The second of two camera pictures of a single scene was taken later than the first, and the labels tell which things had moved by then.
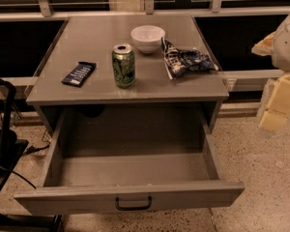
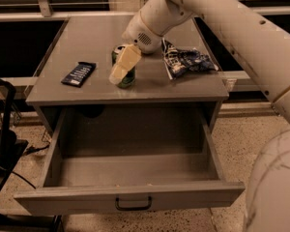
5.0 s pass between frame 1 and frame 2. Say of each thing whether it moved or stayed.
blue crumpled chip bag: stayed
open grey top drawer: stayed
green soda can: stayed
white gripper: moved
